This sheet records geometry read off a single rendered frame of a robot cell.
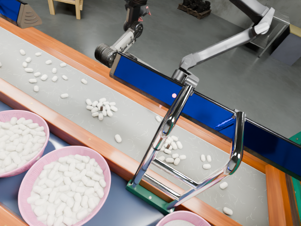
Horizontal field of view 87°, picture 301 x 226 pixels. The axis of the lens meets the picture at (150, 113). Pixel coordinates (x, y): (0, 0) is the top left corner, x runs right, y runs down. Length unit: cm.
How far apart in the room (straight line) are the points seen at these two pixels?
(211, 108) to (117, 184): 47
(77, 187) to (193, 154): 50
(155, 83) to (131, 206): 47
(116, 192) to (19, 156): 37
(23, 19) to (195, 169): 85
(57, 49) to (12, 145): 63
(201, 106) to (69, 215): 51
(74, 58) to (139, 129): 59
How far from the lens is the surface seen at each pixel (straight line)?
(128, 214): 70
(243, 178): 90
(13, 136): 79
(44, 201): 65
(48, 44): 122
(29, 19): 75
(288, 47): 574
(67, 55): 112
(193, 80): 82
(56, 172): 69
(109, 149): 67
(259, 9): 103
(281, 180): 86
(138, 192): 68
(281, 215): 80
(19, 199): 64
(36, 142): 76
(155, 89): 46
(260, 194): 93
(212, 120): 46
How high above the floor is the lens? 136
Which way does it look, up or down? 47 degrees down
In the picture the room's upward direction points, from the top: 22 degrees clockwise
